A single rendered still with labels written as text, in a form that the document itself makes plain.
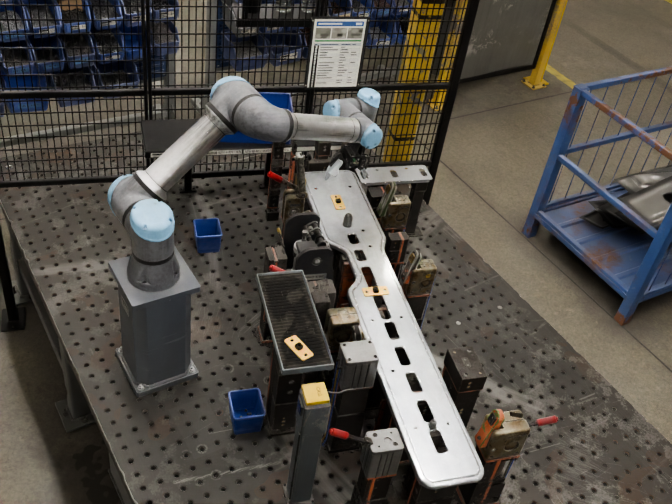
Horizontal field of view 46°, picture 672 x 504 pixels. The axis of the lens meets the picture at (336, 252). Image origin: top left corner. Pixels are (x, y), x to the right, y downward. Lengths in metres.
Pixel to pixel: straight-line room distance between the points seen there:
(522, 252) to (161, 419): 2.57
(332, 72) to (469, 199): 1.82
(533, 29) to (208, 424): 4.16
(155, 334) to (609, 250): 2.76
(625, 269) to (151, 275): 2.77
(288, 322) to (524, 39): 4.09
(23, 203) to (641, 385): 2.85
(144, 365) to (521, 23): 4.05
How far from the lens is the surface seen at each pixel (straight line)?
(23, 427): 3.47
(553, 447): 2.71
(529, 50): 6.04
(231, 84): 2.33
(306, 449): 2.17
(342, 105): 2.56
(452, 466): 2.17
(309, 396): 2.02
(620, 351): 4.19
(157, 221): 2.23
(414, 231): 3.28
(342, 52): 3.20
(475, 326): 2.97
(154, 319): 2.39
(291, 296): 2.26
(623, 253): 4.51
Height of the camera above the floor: 2.72
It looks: 40 degrees down
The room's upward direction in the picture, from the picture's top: 9 degrees clockwise
